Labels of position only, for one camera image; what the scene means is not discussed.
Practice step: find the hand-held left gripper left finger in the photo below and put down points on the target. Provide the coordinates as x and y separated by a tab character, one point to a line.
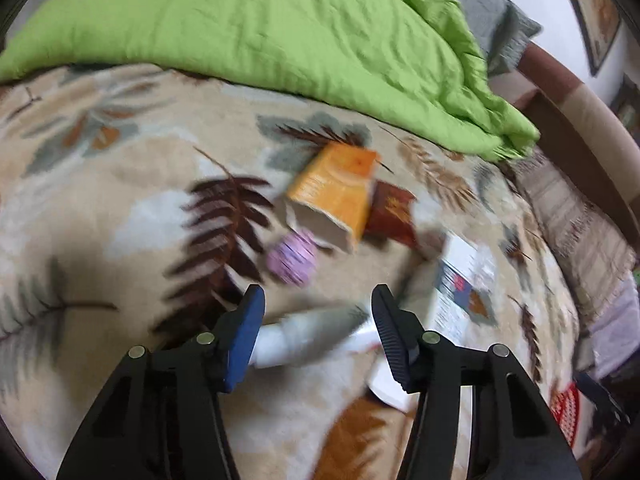
245	340

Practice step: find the brown sofa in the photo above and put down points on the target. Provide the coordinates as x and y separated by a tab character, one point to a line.
575	105

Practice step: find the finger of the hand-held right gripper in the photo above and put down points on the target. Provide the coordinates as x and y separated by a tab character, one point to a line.
602	397

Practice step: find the grey quilted pillow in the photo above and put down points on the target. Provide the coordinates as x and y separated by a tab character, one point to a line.
490	15

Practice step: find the white printed box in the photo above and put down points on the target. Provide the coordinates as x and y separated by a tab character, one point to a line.
460	280

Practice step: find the orange cardboard box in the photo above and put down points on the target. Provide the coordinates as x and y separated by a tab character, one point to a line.
335	185

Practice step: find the leaf print blanket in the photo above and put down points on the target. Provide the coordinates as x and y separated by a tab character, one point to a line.
100	240

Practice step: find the white tube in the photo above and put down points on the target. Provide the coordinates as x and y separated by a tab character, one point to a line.
305	335

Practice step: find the dark red packet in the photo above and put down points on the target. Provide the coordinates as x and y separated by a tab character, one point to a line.
392	212

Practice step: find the framed wall picture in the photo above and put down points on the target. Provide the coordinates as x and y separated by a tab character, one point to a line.
595	5

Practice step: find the green quilt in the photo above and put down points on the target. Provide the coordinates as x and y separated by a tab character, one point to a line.
250	25

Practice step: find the purple paper ball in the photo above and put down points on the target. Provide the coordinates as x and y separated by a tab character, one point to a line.
292	257

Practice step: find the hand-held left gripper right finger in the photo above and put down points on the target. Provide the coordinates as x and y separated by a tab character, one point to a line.
392	340

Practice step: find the red plastic basket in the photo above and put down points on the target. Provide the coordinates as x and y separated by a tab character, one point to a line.
565	410

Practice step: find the striped beige pillow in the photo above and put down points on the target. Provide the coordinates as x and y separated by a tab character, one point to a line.
575	230

